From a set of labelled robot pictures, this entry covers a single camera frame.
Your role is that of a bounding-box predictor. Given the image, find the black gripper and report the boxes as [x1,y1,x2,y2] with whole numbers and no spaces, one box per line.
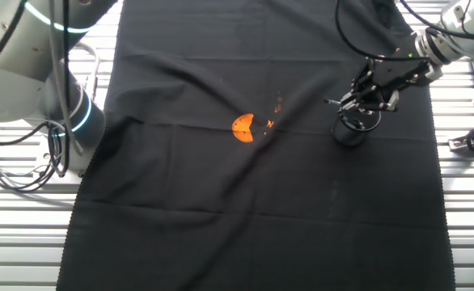
[340,54,434,114]

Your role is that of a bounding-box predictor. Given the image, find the black mesh pen holder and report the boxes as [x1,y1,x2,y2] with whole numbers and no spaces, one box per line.
[330,108,383,147]

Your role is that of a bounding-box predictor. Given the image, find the orange round patch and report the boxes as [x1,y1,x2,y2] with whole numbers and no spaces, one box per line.
[231,112,256,144]

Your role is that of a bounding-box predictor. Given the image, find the black table cloth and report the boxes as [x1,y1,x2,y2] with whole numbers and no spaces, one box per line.
[56,0,456,291]

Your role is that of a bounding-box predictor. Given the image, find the metal camera bracket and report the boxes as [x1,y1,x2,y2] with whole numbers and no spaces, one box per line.
[448,135,474,154]

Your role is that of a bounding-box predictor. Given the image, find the grey base hose with connector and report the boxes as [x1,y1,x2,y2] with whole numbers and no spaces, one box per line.
[74,42,101,102]

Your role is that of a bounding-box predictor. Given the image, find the black base cable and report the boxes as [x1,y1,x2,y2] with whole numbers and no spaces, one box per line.
[0,0,71,192]

